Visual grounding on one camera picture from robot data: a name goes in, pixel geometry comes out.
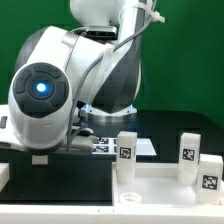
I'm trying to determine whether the white left fence block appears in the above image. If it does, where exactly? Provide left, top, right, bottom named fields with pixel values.
left=0, top=163, right=10, bottom=192

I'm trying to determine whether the white front fence bar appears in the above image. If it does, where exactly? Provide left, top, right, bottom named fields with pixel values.
left=0, top=205, right=224, bottom=224

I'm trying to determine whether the grey cable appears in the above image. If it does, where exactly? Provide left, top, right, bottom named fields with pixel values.
left=64, top=6, right=158, bottom=153

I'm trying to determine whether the white square tabletop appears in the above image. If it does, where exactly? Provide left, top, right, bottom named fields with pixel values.
left=111, top=162, right=224, bottom=208

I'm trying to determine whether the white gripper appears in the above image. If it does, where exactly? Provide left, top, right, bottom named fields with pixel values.
left=0, top=105, right=100, bottom=154

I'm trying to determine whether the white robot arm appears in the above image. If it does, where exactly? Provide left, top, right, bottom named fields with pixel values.
left=0, top=0, right=165, bottom=154

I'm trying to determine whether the white tag sheet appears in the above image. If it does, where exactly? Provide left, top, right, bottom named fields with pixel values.
left=93, top=137, right=156, bottom=156

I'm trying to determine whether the black camera on stand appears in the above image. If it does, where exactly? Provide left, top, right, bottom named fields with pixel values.
left=81, top=26, right=117, bottom=40

